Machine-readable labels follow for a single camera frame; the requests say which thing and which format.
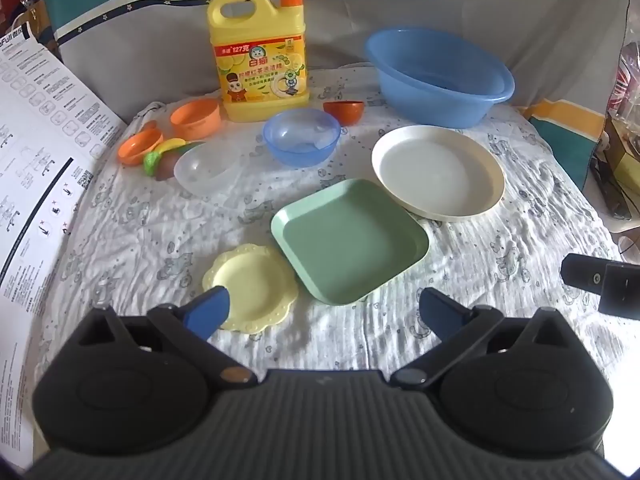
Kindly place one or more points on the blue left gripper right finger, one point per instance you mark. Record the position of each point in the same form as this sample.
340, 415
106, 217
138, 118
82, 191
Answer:
461, 331

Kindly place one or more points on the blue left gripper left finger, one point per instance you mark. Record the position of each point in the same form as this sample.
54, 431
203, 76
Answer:
187, 329

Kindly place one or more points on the small yellow scalloped plate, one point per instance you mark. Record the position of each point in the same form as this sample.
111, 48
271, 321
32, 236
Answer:
261, 285

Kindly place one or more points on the square green plate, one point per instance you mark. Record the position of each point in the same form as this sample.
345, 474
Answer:
347, 240

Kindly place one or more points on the round white plate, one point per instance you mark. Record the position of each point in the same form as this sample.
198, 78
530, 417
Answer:
438, 173

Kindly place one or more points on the clear plastic bowl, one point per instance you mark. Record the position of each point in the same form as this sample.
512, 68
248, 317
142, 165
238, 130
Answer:
208, 169

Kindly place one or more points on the blue translucent bowl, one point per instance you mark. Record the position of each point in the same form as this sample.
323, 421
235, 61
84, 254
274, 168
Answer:
301, 137

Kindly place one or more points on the small dark orange bowl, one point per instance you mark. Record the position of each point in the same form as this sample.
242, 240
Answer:
347, 113

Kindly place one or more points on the yellow cardboard box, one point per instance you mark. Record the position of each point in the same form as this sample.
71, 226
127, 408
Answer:
621, 154

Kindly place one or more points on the white cat print cloth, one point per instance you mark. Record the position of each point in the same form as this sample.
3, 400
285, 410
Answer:
136, 243

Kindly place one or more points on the brown toy kiwi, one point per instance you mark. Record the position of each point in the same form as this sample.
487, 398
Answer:
165, 167

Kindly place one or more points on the green toy lettuce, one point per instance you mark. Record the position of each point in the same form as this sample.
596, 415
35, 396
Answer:
150, 163

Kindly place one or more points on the orange toy pan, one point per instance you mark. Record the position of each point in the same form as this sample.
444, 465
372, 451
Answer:
132, 151

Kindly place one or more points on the yellow toy banana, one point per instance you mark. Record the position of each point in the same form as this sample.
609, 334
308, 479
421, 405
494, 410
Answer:
169, 144

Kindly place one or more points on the orange toy pot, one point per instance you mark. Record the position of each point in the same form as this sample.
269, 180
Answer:
196, 120

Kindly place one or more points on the white instruction sheet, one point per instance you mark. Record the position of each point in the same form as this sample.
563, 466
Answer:
54, 133

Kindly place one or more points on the large blue plastic basin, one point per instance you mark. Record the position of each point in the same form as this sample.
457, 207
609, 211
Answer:
435, 78

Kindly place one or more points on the yellow dish soap bottle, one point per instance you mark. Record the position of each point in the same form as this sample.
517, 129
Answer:
260, 56

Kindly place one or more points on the teal striped blanket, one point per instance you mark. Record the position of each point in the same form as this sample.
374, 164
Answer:
563, 54

